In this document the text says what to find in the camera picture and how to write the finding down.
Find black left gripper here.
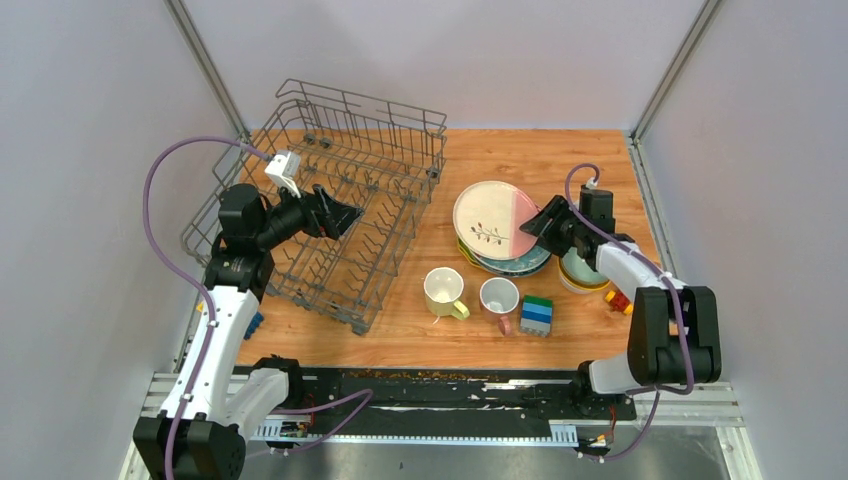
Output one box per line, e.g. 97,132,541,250
254,176,363,249

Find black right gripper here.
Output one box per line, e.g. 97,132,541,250
519,196,585,257

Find red and teal floral plate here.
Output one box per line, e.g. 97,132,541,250
456,239,551,277

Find cream and pink plate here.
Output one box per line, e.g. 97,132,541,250
452,180,540,260

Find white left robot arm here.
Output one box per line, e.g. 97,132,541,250
133,183,365,479

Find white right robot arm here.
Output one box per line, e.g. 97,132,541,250
520,186,722,418

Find teal rimmed plate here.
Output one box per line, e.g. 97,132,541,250
474,252,552,278

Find stacked teal and yellow bowls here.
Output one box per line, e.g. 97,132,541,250
558,248,610,294

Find green blue grey block stack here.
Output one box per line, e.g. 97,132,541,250
519,295,553,337

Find pink mug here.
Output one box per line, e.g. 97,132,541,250
479,277,520,337

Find green scalloped plate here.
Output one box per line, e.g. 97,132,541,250
456,238,485,270

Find small red yellow green toy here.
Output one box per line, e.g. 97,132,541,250
604,289,634,315

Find yellow mug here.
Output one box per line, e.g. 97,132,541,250
423,267,470,322

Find yellow red blue toy block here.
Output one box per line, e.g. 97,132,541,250
195,302,264,340

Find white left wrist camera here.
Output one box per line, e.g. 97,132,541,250
264,150,301,198

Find grey wire dish rack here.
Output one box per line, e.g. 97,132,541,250
180,79,447,335

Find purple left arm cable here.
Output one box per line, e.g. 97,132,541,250
143,135,273,480

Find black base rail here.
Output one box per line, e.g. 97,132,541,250
142,362,743,458

